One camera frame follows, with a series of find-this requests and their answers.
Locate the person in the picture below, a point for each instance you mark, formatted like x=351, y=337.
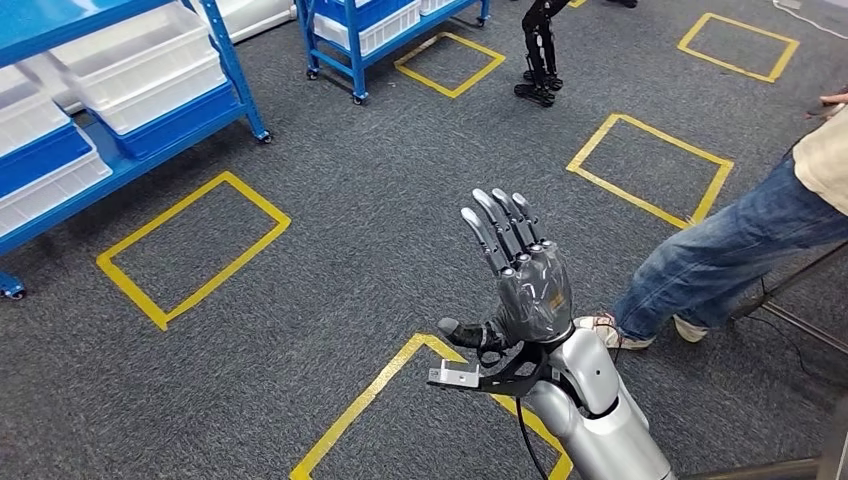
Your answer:
x=729, y=252

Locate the person's hand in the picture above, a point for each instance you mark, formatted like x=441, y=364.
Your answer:
x=836, y=99

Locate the yellow floor tape square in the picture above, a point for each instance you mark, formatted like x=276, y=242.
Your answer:
x=424, y=80

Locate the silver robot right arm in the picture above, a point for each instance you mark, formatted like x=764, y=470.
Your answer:
x=596, y=424

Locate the black humanoid robot legs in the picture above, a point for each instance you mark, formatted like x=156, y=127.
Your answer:
x=540, y=46

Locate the blue metal shelf rack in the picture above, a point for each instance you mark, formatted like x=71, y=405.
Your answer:
x=66, y=26
x=354, y=60

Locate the white plastic bin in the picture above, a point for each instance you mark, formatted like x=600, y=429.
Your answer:
x=159, y=93
x=53, y=192
x=132, y=33
x=26, y=112
x=378, y=33

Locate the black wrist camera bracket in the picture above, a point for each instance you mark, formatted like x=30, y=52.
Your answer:
x=510, y=381

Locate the steel side table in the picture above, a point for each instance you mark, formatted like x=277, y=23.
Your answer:
x=788, y=281

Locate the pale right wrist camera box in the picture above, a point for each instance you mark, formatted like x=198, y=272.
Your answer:
x=457, y=376

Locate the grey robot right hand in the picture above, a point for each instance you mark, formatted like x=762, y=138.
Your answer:
x=536, y=298

